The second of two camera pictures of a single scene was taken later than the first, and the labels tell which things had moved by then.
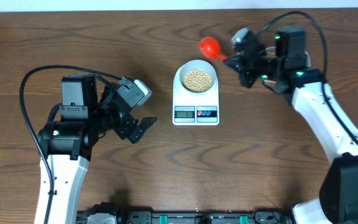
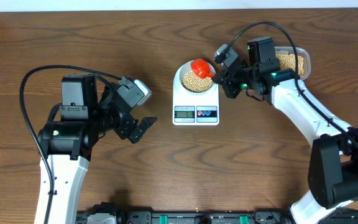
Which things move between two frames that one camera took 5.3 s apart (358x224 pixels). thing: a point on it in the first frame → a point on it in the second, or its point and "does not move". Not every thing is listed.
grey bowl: (197, 78) does not move
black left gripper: (124, 127) does not move
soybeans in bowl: (197, 81) does not move
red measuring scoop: (211, 47) → (201, 68)
